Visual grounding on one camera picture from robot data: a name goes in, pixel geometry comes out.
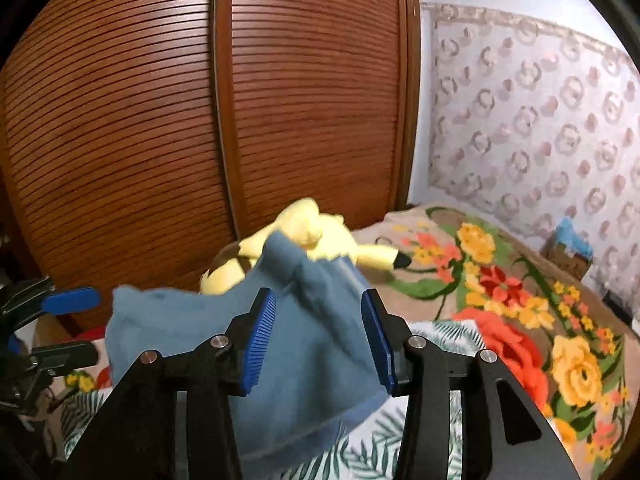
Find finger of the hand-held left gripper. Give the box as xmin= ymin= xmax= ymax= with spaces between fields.
xmin=0 ymin=276 xmax=103 ymax=317
xmin=27 ymin=341 xmax=99 ymax=378

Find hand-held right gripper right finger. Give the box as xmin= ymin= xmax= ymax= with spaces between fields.
xmin=361 ymin=287 xmax=581 ymax=480

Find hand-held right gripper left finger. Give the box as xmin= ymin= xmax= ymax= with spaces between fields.
xmin=65 ymin=287 xmax=277 ymax=480

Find teal blue pants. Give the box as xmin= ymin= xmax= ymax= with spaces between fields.
xmin=105 ymin=232 xmax=391 ymax=463

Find leaf print bed sheet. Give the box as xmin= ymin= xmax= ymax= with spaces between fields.
xmin=60 ymin=320 xmax=506 ymax=480

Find yellow plush toy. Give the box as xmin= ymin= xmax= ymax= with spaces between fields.
xmin=200 ymin=197 xmax=413 ymax=296

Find floral blanket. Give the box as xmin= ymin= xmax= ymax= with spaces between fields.
xmin=50 ymin=203 xmax=633 ymax=480

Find wooden slatted wardrobe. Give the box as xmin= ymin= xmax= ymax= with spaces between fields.
xmin=0 ymin=0 xmax=423 ymax=331

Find small brown cardboard box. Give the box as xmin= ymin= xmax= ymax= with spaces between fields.
xmin=545 ymin=240 xmax=593 ymax=277

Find crumpled blue cloth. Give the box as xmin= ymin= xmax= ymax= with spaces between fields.
xmin=554 ymin=217 xmax=596 ymax=257

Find ring patterned wall curtain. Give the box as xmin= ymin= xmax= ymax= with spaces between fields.
xmin=425 ymin=2 xmax=640 ymax=306

